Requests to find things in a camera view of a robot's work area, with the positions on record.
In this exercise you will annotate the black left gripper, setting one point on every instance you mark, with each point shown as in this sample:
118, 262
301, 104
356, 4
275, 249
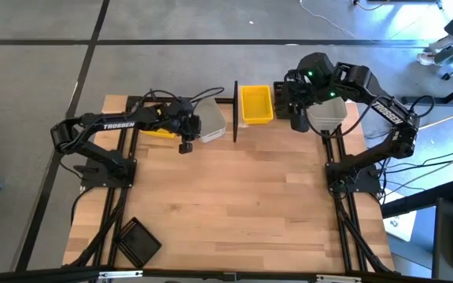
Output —
185, 120

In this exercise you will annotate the person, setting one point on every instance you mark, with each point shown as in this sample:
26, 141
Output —
446, 41

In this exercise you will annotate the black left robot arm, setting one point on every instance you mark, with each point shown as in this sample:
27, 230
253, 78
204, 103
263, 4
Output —
116, 126

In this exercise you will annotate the black desk beam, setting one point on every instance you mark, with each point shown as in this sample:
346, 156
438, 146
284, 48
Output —
407, 205

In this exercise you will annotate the black aluminium rig frame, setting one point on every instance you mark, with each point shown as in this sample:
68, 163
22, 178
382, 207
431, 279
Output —
250, 271

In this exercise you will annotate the black desk foot bar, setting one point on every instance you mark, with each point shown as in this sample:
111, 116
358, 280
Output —
405, 100

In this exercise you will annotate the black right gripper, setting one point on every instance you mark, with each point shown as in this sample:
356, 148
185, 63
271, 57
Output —
297, 88

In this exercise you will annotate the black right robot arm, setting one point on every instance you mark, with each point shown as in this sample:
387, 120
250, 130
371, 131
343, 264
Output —
387, 112

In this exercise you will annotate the black crossbar with silver brackets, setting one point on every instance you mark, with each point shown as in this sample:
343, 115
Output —
53, 277

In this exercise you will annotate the wooden shelf with black legs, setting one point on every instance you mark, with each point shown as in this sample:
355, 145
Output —
279, 122

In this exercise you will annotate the white printed sheet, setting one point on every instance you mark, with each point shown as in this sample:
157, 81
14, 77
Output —
401, 226

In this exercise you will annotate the grey plastic storage bin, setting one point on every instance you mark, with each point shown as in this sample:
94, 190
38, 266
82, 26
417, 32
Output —
212, 122
326, 126
328, 112

